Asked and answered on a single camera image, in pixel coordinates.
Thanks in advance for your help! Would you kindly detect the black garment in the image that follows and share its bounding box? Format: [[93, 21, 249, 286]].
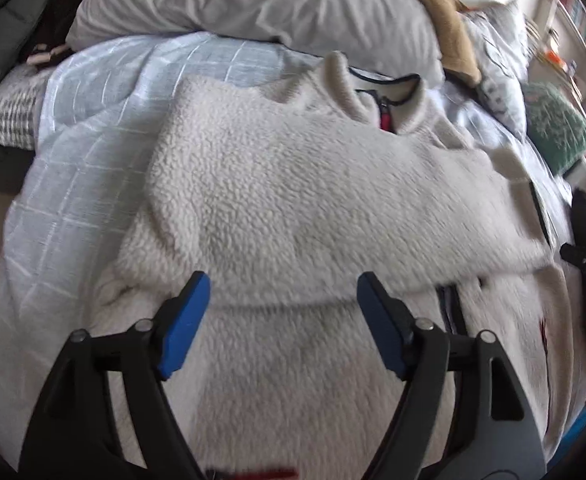
[[27, 0, 94, 67]]

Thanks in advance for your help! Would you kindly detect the green branch-pattern pillow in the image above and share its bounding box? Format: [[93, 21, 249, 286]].
[[522, 80, 586, 177]]

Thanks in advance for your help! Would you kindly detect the white printed pillow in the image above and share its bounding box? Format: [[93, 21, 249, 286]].
[[460, 0, 532, 139]]

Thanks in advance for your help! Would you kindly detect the grey pillow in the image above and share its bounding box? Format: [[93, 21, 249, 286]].
[[66, 0, 446, 86]]

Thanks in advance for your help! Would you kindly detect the tan blanket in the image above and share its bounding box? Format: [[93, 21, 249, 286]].
[[368, 0, 484, 87]]

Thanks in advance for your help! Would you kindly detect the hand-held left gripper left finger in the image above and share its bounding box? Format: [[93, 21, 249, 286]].
[[18, 270, 212, 480]]

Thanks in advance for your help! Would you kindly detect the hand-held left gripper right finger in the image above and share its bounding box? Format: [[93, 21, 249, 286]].
[[355, 270, 546, 480]]

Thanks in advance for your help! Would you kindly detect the cream fleece zip jacket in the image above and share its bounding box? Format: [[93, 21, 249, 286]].
[[90, 50, 582, 480]]

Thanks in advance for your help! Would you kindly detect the light blue checked bed blanket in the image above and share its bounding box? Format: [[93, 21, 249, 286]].
[[0, 30, 576, 463]]

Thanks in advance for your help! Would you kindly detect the dark grey puffer jacket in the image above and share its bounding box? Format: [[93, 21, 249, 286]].
[[0, 0, 71, 97]]

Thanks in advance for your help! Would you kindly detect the grey checked cloth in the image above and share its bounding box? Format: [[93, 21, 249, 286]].
[[0, 80, 55, 152]]

